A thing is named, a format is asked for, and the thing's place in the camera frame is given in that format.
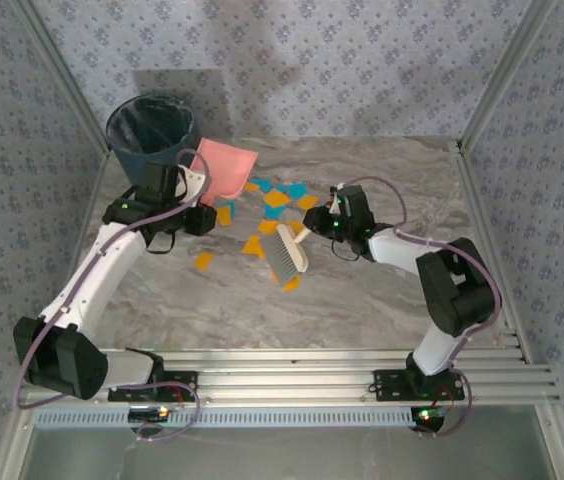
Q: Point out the pink plastic dustpan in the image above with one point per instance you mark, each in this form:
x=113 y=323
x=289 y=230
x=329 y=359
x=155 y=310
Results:
x=224 y=167

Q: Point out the cream hand brush grey bristles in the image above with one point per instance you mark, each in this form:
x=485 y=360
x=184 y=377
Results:
x=287 y=255

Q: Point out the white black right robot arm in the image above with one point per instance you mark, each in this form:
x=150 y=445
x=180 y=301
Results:
x=392 y=250

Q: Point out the dark bin with deer print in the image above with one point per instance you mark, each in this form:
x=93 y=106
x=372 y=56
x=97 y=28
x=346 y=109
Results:
x=129 y=160

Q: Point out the shiny plastic bin liner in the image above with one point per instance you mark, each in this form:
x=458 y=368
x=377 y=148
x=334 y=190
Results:
x=149 y=122

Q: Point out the small orange paper scrap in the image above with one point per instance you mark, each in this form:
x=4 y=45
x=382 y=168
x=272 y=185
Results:
x=275 y=276

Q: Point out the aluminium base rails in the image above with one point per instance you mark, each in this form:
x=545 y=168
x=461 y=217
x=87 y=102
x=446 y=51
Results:
x=282 y=380

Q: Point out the small controller board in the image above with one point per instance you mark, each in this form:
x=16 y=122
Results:
x=149 y=414
x=427 y=420

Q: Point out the grey metal sheet panel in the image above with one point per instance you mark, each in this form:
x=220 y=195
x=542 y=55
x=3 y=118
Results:
x=282 y=455

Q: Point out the aluminium side rail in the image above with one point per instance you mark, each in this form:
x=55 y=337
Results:
x=484 y=225

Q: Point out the aluminium frame post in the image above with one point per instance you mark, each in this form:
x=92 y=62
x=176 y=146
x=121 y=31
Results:
x=65 y=80
x=504 y=75

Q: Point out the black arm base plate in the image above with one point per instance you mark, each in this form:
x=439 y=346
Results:
x=387 y=387
x=122 y=396

